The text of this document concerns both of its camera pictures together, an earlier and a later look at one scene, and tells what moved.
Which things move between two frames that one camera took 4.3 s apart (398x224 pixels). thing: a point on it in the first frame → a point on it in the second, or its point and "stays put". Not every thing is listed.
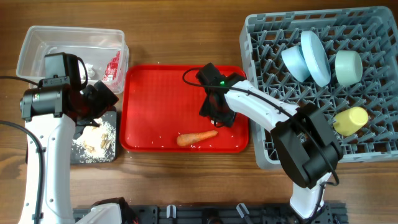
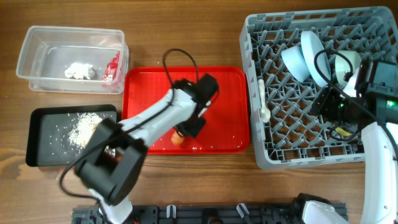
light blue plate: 317,57 stays put
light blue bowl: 296,63 stays put
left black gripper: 104,103 → 196,134
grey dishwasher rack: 372,33 stays put
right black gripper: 227,119 → 323,104
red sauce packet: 112,69 stays put
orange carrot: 185,139 → 176,139
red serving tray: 160,112 stays put
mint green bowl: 349,66 stays put
